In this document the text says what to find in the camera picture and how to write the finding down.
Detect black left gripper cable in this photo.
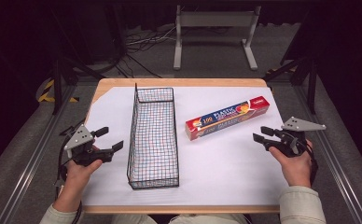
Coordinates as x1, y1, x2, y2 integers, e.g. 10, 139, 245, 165
53, 124, 87, 224

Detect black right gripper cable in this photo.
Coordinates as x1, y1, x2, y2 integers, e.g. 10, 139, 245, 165
305, 141, 320, 188

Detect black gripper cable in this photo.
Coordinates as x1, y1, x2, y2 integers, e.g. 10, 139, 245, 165
305, 141, 320, 188
53, 124, 87, 224

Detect grey metal stand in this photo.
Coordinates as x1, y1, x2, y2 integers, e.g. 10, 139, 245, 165
173, 4, 262, 72

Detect black tripod stand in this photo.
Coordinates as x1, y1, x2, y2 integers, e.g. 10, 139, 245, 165
49, 50, 106, 116
262, 55, 319, 115

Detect floor cables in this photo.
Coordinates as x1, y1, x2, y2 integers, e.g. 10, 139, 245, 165
117, 24, 178, 79

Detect aluminium floor rail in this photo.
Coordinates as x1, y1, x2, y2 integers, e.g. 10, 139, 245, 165
0, 83, 78, 224
293, 83, 362, 224

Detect yellow black hazard tape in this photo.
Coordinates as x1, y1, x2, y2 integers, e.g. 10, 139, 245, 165
37, 78, 79, 104

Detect person's right hand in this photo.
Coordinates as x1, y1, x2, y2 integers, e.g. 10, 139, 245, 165
268, 139, 313, 189

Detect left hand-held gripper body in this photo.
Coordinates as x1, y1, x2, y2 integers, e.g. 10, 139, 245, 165
63, 124, 115, 167

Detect person's left hand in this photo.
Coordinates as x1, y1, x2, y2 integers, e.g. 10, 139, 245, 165
64, 144, 104, 191

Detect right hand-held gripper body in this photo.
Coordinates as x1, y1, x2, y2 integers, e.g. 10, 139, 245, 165
264, 116, 327, 159

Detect red blue plastic wrap box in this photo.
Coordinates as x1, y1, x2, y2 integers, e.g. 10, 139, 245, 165
185, 95, 271, 142

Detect white table sheet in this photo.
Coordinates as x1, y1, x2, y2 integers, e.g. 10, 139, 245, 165
81, 86, 290, 207

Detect black wire basket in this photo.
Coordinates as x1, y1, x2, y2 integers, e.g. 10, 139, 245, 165
126, 82, 180, 190

